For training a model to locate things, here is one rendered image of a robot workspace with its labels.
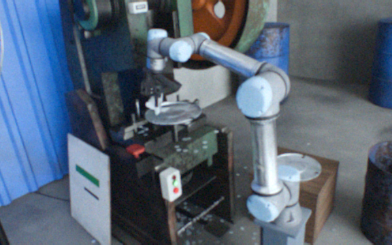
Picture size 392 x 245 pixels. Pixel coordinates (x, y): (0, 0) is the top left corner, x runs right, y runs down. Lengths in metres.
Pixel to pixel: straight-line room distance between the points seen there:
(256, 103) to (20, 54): 1.86
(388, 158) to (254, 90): 1.31
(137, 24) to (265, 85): 0.67
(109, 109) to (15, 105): 0.97
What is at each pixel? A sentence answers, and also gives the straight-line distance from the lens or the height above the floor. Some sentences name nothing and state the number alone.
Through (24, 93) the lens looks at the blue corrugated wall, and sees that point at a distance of 2.58.
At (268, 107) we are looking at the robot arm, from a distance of 1.03.
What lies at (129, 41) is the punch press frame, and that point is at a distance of 1.44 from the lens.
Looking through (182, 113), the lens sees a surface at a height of 0.79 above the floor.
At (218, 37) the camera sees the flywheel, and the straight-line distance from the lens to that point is 1.81.
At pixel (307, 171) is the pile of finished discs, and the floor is 0.35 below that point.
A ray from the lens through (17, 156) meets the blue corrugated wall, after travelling 2.68.
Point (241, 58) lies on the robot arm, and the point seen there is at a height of 1.11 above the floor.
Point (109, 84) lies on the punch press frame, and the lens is 1.75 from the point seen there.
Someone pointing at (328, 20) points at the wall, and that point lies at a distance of 4.67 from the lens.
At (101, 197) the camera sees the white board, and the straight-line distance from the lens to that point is 1.93.
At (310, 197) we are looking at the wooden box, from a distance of 1.81.
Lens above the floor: 1.39
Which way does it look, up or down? 23 degrees down
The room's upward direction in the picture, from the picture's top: 5 degrees counter-clockwise
